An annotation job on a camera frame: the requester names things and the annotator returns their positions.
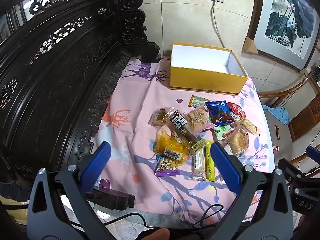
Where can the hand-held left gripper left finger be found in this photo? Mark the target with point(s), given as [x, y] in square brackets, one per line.
[97, 165]

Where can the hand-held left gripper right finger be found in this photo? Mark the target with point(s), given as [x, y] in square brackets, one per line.
[225, 165]

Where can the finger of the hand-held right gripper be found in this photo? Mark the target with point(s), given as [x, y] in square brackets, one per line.
[291, 168]
[313, 152]

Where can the green snack packet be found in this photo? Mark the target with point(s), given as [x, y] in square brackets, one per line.
[222, 130]

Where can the pink cracker packet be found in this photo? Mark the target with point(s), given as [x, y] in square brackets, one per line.
[197, 120]

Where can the red snack packet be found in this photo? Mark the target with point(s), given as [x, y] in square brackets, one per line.
[236, 110]

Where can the tan nut snack packet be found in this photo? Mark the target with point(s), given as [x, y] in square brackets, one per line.
[165, 145]

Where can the orange snack packet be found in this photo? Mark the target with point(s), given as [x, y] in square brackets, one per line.
[197, 101]

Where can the yellow cardboard box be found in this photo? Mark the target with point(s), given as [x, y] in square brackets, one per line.
[200, 80]

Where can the person's left hand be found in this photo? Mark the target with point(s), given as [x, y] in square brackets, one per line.
[155, 234]

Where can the yellow sesame bar packet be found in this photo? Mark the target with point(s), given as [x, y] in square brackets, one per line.
[200, 162]

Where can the small red white packet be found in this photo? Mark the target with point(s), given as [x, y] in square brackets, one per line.
[275, 148]

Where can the clear bread roll packet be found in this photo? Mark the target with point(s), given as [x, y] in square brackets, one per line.
[236, 141]

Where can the wooden chair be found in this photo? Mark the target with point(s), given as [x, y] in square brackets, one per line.
[302, 120]

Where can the blue cloth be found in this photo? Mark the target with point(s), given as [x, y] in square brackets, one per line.
[277, 113]

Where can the blue chocolate snack packet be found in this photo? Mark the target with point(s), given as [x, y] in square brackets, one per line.
[220, 110]

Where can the long dark bread packet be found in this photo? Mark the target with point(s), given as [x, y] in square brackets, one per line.
[181, 128]

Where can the purple snack packet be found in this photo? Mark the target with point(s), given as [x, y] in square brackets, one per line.
[166, 166]

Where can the pink printed blanket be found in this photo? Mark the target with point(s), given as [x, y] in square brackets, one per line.
[140, 100]

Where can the clear muffin packet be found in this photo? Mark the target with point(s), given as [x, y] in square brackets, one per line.
[160, 117]

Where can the dark carved wooden bench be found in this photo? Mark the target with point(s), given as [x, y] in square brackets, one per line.
[62, 80]

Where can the cardboard corner protector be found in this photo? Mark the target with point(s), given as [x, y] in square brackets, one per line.
[250, 45]

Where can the framed lotus painting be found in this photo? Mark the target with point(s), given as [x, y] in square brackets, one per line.
[287, 17]

